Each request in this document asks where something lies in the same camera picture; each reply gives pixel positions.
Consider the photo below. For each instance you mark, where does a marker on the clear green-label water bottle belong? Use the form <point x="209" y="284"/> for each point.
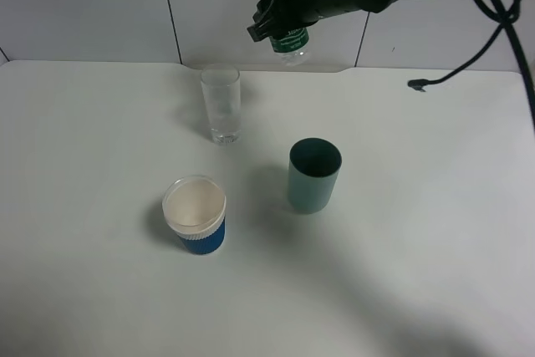
<point x="293" y="48"/>

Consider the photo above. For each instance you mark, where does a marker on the teal plastic cup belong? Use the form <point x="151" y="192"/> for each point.
<point x="313" y="169"/>

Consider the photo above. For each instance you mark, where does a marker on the blue white ribbed cup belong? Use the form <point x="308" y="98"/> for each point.
<point x="194" y="208"/>

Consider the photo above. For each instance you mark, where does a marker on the tall clear glass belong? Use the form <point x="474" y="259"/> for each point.
<point x="222" y="95"/>

